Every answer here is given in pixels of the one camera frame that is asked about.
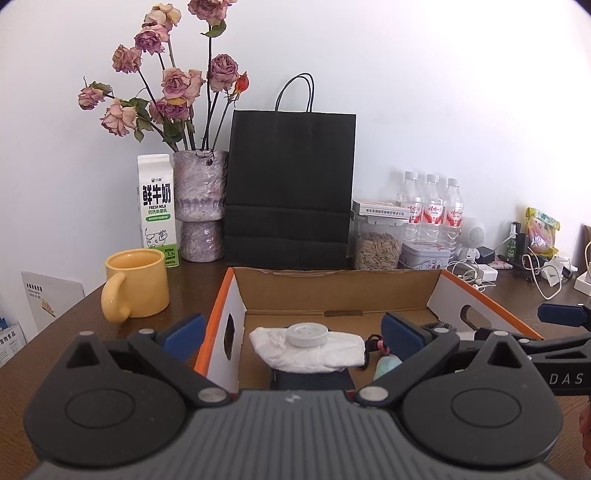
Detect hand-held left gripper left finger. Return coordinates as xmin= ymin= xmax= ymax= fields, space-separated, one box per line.
xmin=65 ymin=313 xmax=232 ymax=409

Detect white robot-shaped speaker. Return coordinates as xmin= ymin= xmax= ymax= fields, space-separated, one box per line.
xmin=457 ymin=217 xmax=486 ymax=260

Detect black paper bag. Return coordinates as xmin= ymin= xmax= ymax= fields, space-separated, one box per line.
xmin=223 ymin=73 xmax=357 ymax=271

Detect white charging cable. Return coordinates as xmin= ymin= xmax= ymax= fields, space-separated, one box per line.
xmin=526 ymin=254 xmax=566 ymax=301

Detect white leaflet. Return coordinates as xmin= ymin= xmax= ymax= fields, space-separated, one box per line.
xmin=21 ymin=271 xmax=86 ymax=334

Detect white round lid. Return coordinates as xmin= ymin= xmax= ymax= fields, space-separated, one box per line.
xmin=285 ymin=322 xmax=330 ymax=348

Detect white wired earphones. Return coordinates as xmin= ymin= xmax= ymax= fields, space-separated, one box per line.
xmin=445 ymin=261 xmax=497 ymax=291

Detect purple textured vase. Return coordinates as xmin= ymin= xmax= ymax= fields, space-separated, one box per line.
xmin=172 ymin=149 xmax=230 ymax=263

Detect white printed tin box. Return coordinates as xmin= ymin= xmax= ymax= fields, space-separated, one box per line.
xmin=399 ymin=241 xmax=451 ymax=270

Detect red cardboard box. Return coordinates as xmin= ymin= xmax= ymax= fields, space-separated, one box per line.
xmin=194 ymin=266 xmax=546 ymax=393

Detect black upright device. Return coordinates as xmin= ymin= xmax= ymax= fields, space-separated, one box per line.
xmin=517 ymin=233 xmax=532 ymax=271

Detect navy blue case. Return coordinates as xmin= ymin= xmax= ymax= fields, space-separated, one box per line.
xmin=269 ymin=367 xmax=356 ymax=392

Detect white green milk carton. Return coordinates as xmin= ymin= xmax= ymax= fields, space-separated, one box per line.
xmin=137 ymin=154 xmax=180 ymax=268

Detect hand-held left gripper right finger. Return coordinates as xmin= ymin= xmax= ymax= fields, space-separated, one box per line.
xmin=353 ymin=312 xmax=536 ymax=409

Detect yellow ceramic mug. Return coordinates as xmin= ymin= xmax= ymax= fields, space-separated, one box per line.
xmin=101 ymin=248 xmax=170 ymax=323

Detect blue white packets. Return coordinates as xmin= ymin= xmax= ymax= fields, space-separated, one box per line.
xmin=0 ymin=318 xmax=25 ymax=367

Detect pale green pouch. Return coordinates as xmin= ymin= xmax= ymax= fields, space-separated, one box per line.
xmin=373 ymin=354 xmax=403 ymax=381

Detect yellow pink snack packet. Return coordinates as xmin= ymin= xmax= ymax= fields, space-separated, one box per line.
xmin=525 ymin=207 xmax=561 ymax=257

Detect black cord with pink tag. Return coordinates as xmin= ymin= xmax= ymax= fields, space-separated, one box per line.
xmin=364 ymin=333 xmax=386 ymax=370

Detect dried pink rose bouquet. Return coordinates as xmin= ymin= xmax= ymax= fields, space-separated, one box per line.
xmin=78 ymin=0 xmax=250 ymax=153

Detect clear jar of seeds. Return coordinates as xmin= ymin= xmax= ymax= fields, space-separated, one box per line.
xmin=353 ymin=215 xmax=407 ymax=271

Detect white crumpled cloth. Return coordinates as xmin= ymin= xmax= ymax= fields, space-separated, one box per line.
xmin=249 ymin=325 xmax=365 ymax=376

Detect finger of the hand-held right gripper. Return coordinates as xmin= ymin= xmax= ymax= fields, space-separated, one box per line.
xmin=538 ymin=302 xmax=591 ymax=332
xmin=512 ymin=335 xmax=591 ymax=357

